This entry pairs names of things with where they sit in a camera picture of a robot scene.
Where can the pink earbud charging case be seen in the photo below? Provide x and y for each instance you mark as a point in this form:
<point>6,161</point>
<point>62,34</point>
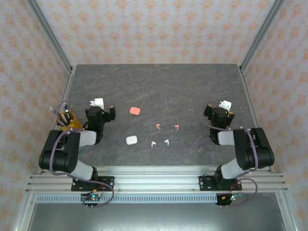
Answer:
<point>135,110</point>

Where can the white earbud charging case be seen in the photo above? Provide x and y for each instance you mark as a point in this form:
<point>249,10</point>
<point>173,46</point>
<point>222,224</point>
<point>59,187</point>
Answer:
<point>131,140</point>

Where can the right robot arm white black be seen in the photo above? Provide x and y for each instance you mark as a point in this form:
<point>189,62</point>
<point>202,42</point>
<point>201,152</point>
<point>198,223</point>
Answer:
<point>252,154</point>

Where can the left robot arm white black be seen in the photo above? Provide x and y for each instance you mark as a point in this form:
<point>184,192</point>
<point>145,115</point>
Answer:
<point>60,156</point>

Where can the yellow pen holder cup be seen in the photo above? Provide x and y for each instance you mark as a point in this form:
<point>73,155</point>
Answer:
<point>75,125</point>

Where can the dark pen with white tip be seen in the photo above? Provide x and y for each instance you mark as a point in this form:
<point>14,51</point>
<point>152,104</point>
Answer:
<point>66,109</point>

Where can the wooden stick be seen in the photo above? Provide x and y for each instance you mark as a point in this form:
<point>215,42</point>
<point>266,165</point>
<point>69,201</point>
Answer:
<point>63,118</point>

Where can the teal tape roll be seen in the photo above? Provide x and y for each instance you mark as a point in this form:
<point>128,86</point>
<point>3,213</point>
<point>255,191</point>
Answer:
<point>80,149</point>

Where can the silver metallic pen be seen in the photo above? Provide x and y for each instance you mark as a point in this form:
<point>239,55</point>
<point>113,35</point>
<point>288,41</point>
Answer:
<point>55,111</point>

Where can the aluminium mounting beam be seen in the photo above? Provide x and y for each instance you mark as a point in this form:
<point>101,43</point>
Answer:
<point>156,178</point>

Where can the grey metal sheet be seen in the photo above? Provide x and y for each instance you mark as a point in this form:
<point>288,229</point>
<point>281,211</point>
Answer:
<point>154,216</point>

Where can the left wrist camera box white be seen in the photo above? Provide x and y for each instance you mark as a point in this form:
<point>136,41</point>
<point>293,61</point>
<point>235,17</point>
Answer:
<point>98,101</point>

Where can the aluminium table side rail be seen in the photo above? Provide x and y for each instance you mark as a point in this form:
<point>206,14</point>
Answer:
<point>69,75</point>
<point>246,84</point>

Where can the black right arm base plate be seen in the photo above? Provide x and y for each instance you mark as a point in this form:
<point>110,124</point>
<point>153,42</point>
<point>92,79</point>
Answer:
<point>204,184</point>

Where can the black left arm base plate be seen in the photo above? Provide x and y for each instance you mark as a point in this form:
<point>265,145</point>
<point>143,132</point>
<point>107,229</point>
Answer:
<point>108,183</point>

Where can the aluminium frame post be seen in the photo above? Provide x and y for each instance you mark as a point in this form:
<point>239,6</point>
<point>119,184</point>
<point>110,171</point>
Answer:
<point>50,33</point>
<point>261,33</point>

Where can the aluminium lower frame rail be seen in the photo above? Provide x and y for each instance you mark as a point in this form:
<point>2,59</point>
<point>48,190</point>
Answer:
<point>286,211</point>
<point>24,211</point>

